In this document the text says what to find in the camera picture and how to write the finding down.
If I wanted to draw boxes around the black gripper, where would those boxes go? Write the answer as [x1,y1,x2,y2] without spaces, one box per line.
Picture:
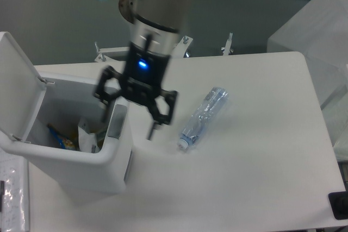
[94,43,178,141]

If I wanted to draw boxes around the crushed clear plastic bottle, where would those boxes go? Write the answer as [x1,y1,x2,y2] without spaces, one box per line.
[177,87,229,151]

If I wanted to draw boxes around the white paper wrapper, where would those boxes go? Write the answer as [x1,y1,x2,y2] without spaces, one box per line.
[78,117,100,153]

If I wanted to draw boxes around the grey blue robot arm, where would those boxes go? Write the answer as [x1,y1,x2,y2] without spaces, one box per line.
[94,0,191,129]

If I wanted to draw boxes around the white trash can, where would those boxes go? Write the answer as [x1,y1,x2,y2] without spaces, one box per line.
[1,73,133,194]

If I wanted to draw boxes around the white trash can lid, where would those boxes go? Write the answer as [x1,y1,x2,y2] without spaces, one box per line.
[1,32,55,147]

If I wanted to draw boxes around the colourful snack wrapper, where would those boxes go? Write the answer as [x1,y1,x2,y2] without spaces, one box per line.
[47,124,78,151]

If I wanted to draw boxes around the white paper notebook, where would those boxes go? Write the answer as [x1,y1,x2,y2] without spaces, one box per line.
[1,150,30,231]

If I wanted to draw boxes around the black device at edge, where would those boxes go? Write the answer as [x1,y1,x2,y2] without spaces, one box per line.
[328,191,347,220]

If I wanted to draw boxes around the white pedestal foot frame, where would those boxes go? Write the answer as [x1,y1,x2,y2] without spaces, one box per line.
[94,36,194,62]

